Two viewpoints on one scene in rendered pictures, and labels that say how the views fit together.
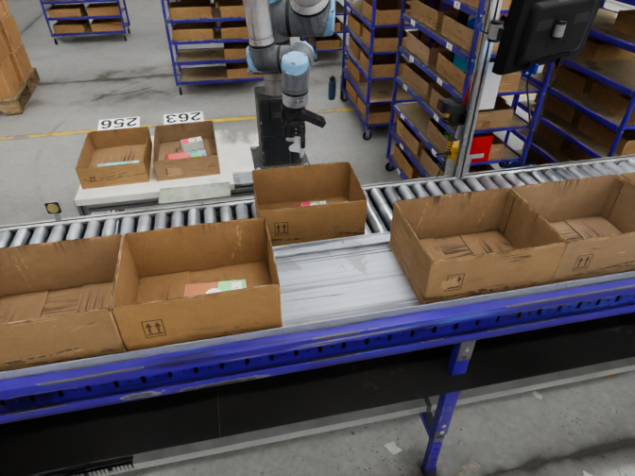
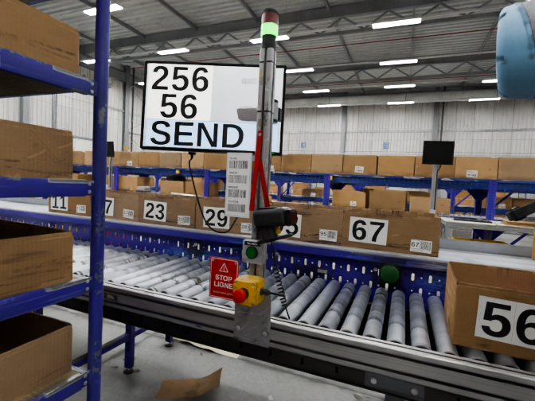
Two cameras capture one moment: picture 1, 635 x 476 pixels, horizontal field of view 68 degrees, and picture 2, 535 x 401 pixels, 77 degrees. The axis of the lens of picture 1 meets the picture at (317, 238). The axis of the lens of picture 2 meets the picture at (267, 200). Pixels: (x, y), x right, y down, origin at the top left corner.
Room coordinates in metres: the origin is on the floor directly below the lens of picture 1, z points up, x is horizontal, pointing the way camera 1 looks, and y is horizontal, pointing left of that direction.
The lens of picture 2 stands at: (2.71, -0.06, 1.16)
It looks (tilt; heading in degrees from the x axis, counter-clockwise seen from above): 3 degrees down; 214
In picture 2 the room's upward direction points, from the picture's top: 3 degrees clockwise
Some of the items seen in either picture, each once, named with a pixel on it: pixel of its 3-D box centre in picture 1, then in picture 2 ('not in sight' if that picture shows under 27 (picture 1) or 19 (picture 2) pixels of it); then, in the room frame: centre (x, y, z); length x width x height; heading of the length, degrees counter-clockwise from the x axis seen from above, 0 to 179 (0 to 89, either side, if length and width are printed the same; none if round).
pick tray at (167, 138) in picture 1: (186, 148); not in sight; (2.04, 0.62, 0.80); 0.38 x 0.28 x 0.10; 14
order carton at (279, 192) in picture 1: (307, 203); (527, 309); (1.52, 0.04, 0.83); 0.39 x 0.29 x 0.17; 100
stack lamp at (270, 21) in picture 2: not in sight; (269, 26); (1.88, -0.65, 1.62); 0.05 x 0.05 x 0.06
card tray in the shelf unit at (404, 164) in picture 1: (421, 160); not in sight; (3.07, -0.77, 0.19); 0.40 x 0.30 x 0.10; 10
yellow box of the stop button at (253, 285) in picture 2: (448, 151); (259, 293); (1.94, -0.60, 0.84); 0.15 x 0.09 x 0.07; 102
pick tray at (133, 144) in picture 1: (117, 155); not in sight; (1.97, 0.93, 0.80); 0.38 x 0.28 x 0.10; 13
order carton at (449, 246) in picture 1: (470, 243); (390, 230); (1.10, -0.45, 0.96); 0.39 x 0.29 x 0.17; 102
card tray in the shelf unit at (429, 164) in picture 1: (455, 167); not in sight; (2.60, -0.86, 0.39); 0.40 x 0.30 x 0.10; 12
